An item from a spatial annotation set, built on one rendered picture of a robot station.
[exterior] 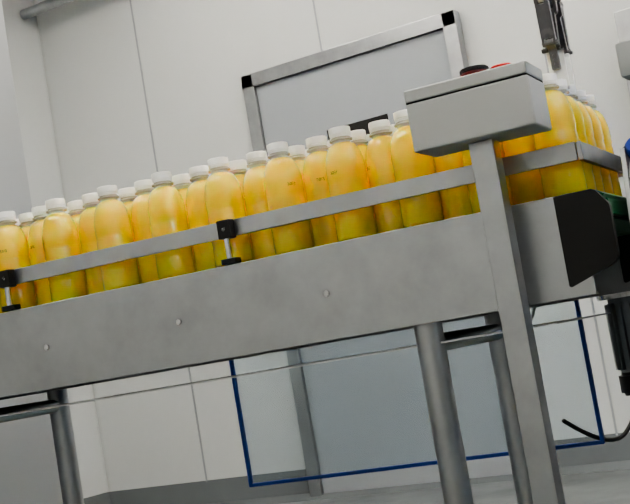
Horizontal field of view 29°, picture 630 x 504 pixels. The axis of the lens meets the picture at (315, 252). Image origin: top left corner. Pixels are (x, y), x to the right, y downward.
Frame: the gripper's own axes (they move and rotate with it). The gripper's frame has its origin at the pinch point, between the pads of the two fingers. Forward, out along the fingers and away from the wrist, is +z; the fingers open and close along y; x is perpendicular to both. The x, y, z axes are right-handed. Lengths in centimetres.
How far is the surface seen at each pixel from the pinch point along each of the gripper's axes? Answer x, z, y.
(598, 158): -4.8, 16.8, -5.9
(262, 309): 55, 32, -21
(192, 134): 280, -89, 363
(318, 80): 196, -96, 350
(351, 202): 35.5, 16.7, -18.9
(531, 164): 3.4, 17.0, -18.8
